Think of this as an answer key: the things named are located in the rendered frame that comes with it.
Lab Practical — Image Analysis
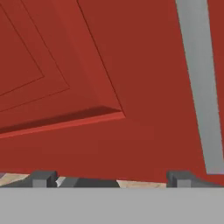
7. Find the dark grey flat object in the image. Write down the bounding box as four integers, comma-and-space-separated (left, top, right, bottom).
56, 176, 121, 188

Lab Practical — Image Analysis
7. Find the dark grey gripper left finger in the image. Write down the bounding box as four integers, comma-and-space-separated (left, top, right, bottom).
0, 170, 58, 188

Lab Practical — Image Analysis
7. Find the grey bar door handle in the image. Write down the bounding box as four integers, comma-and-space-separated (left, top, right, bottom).
174, 0, 224, 176

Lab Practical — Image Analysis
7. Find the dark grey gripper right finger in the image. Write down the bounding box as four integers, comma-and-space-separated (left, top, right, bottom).
165, 170, 224, 188

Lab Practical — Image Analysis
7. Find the red panelled cabinet door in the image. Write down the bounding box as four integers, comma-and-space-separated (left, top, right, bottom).
0, 0, 127, 140

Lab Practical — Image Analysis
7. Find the red plain cabinet door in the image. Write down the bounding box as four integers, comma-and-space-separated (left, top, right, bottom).
0, 0, 224, 186

